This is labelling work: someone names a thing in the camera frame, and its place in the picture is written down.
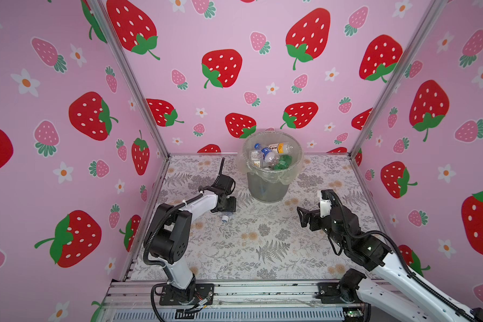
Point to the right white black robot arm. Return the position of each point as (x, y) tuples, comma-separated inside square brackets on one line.
[(419, 300)]

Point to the Pepsi water bottle blue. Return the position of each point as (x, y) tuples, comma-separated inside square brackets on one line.
[(270, 157)]

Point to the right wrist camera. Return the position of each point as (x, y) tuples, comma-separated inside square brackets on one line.
[(325, 203)]

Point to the grey mesh waste bin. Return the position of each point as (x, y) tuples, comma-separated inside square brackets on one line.
[(265, 191)]

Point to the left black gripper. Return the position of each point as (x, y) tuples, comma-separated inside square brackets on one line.
[(232, 205)]

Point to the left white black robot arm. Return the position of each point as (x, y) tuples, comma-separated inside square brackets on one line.
[(167, 237)]

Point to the bottle yellow white label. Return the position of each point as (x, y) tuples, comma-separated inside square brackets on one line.
[(282, 148)]

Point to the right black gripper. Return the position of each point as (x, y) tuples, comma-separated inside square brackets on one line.
[(314, 216)]

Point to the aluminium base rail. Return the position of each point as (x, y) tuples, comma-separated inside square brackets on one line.
[(252, 300)]

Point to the clear bottle white green label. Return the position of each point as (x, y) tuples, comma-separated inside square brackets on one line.
[(257, 158)]

